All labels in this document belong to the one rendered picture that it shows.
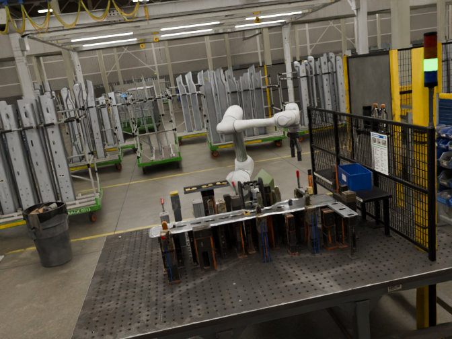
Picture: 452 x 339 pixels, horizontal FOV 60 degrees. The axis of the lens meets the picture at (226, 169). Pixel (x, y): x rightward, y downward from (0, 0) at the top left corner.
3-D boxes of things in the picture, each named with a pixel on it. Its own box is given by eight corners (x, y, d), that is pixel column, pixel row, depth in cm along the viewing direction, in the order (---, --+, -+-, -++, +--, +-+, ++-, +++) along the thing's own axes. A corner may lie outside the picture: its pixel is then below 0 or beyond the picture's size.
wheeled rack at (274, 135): (210, 158, 961) (200, 85, 918) (208, 151, 1058) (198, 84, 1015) (287, 146, 975) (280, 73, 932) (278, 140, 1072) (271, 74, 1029)
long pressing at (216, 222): (148, 240, 267) (148, 238, 266) (149, 228, 288) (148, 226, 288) (339, 202, 286) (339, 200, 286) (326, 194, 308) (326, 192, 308)
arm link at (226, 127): (231, 124, 309) (235, 114, 318) (211, 128, 318) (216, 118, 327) (237, 136, 316) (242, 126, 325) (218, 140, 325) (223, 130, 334)
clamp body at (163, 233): (167, 286, 261) (157, 236, 253) (167, 276, 275) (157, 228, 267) (183, 283, 263) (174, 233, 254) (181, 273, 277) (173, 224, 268)
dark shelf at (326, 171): (364, 203, 275) (363, 199, 275) (313, 174, 362) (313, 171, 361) (392, 198, 279) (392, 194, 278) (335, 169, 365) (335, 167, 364)
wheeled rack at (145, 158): (183, 168, 895) (171, 90, 852) (139, 176, 881) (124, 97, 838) (179, 153, 1078) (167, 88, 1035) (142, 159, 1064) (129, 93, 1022)
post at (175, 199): (178, 248, 316) (169, 196, 306) (178, 245, 324) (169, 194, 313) (187, 246, 317) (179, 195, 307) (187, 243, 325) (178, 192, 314)
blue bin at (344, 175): (350, 192, 294) (350, 175, 290) (337, 181, 323) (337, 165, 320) (372, 188, 294) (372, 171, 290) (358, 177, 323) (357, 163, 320)
